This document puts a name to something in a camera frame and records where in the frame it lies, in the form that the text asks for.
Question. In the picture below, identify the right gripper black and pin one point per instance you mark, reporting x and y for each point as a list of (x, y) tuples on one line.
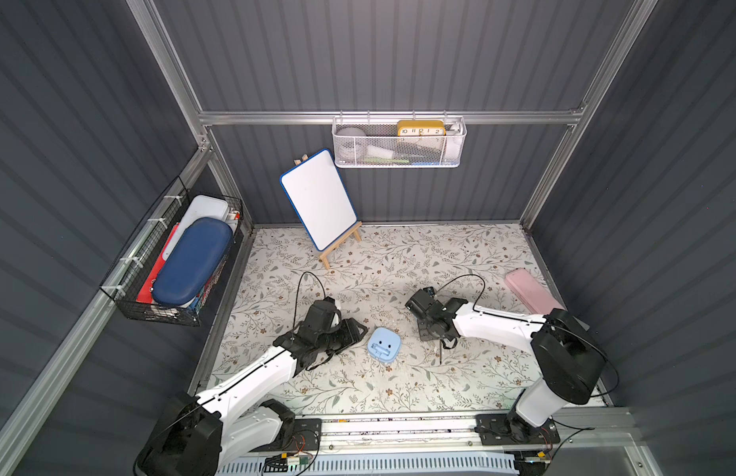
[(430, 324)]

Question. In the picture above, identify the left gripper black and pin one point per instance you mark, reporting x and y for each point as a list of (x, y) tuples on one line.
[(343, 331)]

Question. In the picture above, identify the light blue alarm clock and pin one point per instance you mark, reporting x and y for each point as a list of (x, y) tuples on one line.
[(384, 345)]

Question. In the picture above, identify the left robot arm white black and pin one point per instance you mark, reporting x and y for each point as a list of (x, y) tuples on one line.
[(198, 434)]

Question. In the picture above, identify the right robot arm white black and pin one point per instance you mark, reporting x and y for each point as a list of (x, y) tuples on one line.
[(570, 360)]

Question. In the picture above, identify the small wooden easel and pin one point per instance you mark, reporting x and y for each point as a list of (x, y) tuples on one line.
[(341, 241)]

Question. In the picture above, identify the pink rectangular case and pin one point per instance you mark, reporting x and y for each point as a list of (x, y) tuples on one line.
[(533, 295)]

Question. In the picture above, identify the dark blue oval case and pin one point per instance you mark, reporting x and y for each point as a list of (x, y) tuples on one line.
[(192, 262)]

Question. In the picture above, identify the white plastic box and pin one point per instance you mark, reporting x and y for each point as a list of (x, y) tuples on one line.
[(200, 207)]

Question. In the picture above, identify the red folder in basket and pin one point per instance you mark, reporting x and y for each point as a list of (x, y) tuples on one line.
[(145, 292)]

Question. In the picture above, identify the yellow clock in basket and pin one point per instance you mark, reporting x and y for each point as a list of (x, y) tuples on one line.
[(421, 128)]

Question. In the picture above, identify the tape roll in basket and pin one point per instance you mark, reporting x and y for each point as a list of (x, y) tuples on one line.
[(350, 145)]

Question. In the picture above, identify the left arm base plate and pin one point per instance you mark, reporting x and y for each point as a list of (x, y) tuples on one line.
[(302, 433)]

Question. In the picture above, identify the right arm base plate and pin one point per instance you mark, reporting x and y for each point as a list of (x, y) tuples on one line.
[(498, 429)]

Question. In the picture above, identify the white board blue frame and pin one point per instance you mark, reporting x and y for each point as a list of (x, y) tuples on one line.
[(318, 199)]

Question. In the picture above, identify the white wire wall basket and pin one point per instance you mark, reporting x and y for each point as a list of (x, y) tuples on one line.
[(386, 150)]

